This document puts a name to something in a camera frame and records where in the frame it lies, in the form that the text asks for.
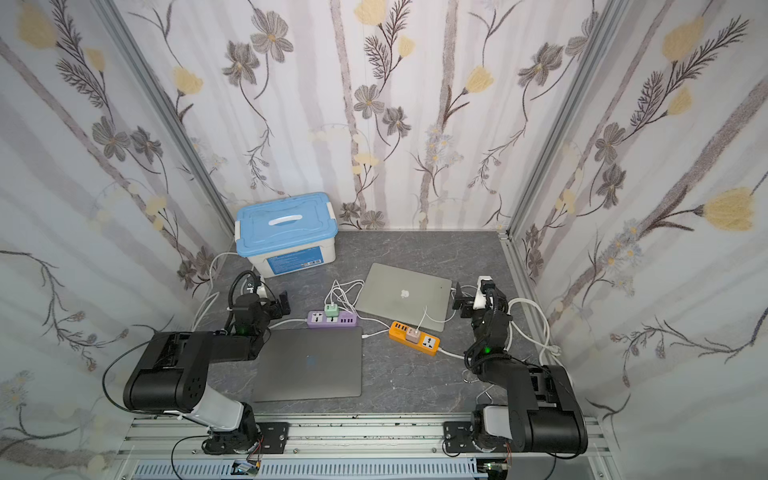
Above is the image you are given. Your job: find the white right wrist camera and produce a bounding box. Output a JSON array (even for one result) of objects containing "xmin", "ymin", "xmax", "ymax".
[{"xmin": 473, "ymin": 275, "xmax": 493, "ymax": 310}]

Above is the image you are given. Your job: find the orange power strip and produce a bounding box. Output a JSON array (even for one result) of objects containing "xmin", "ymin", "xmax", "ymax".
[{"xmin": 388, "ymin": 322, "xmax": 440, "ymax": 356}]

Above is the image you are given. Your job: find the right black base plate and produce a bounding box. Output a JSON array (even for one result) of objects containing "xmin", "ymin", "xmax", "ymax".
[{"xmin": 442, "ymin": 419, "xmax": 526, "ymax": 454}]

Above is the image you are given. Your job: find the pink usb charger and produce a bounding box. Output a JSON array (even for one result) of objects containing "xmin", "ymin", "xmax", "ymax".
[{"xmin": 405, "ymin": 328, "xmax": 421, "ymax": 345}]

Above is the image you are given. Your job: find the blue lid storage box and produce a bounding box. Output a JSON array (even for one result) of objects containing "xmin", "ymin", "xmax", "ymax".
[{"xmin": 235, "ymin": 192, "xmax": 339, "ymax": 278}]

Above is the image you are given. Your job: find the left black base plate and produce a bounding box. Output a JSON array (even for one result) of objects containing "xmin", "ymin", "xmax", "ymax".
[{"xmin": 202, "ymin": 421, "xmax": 290, "ymax": 455}]

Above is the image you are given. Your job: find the green usb charger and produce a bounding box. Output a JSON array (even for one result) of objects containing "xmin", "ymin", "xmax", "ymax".
[{"xmin": 324, "ymin": 304, "xmax": 339, "ymax": 318}]

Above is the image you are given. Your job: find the white thick power cable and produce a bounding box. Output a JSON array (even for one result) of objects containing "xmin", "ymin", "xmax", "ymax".
[{"xmin": 436, "ymin": 297, "xmax": 565, "ymax": 367}]

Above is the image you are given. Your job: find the white cable left side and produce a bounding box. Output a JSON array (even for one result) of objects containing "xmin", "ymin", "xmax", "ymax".
[{"xmin": 190, "ymin": 250, "xmax": 241, "ymax": 332}]

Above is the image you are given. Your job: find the silver apple laptop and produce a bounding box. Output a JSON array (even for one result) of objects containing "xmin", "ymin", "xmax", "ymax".
[{"xmin": 356, "ymin": 263, "xmax": 453, "ymax": 332}]

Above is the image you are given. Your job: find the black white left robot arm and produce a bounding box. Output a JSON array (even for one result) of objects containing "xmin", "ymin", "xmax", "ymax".
[{"xmin": 123, "ymin": 270, "xmax": 291, "ymax": 455}]

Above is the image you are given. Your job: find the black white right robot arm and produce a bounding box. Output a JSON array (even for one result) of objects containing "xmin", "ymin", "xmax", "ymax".
[{"xmin": 453, "ymin": 276, "xmax": 588, "ymax": 459}]

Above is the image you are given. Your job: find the purple power strip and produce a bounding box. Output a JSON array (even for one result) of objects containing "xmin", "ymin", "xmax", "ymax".
[{"xmin": 307, "ymin": 311, "xmax": 358, "ymax": 329}]

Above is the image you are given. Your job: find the aluminium rail frame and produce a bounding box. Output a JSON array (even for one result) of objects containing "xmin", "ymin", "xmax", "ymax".
[{"xmin": 106, "ymin": 413, "xmax": 621, "ymax": 479}]

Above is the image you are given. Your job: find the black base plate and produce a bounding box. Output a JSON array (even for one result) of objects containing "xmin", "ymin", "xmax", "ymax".
[
  {"xmin": 442, "ymin": 419, "xmax": 526, "ymax": 454},
  {"xmin": 202, "ymin": 421, "xmax": 290, "ymax": 455}
]

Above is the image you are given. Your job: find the dark grey laptop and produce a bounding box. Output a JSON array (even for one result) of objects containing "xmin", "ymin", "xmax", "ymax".
[{"xmin": 251, "ymin": 327, "xmax": 363, "ymax": 402}]

